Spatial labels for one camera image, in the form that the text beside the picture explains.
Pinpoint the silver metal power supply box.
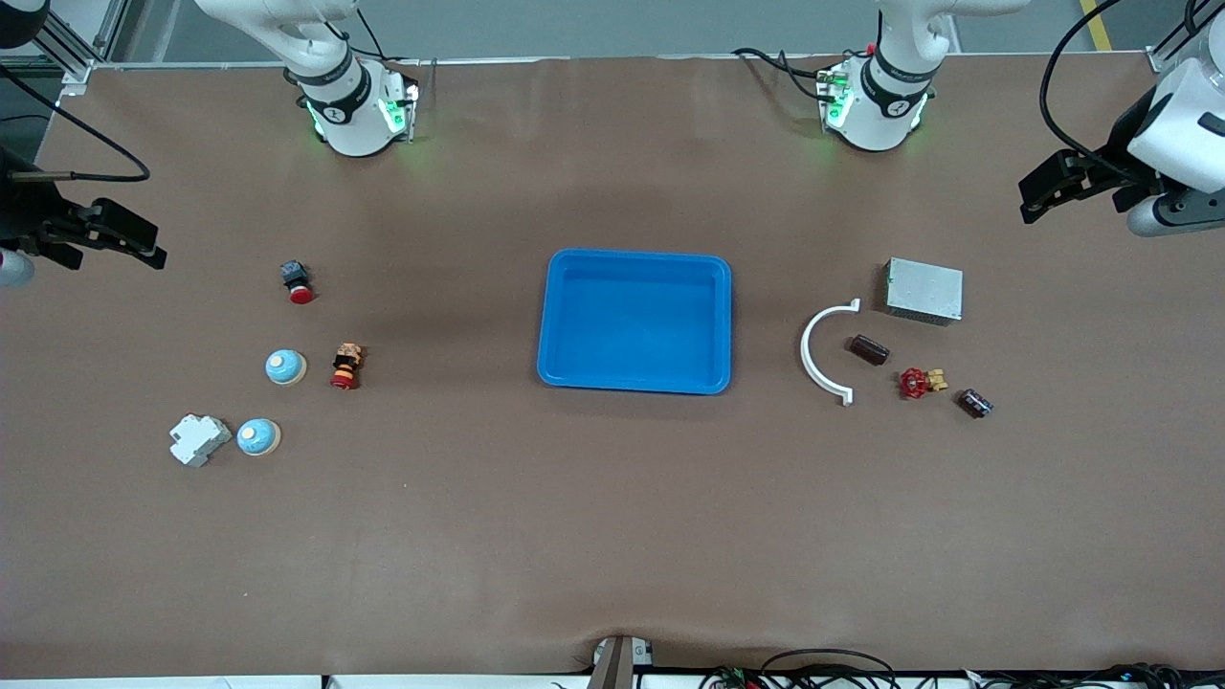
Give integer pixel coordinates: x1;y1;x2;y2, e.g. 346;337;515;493
883;257;964;327

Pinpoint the red handle brass valve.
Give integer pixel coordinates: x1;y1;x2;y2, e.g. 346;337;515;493
898;367;949;401

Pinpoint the aluminium frame profile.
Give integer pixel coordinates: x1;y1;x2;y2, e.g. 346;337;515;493
1147;0;1225;75
24;0;130;99

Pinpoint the blue plastic tray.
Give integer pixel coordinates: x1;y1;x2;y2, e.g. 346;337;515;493
536;249;733;395

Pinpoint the black floor cable bundle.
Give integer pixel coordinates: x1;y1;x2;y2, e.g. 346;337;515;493
697;649;1225;689

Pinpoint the white curved plastic bracket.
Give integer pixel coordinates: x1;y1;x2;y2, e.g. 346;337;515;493
800;299;861;408

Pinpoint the black base cable bundle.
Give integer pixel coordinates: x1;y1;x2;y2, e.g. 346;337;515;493
732;46;845;102

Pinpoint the white circuit breaker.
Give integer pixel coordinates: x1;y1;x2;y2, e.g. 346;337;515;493
169;413;234;468

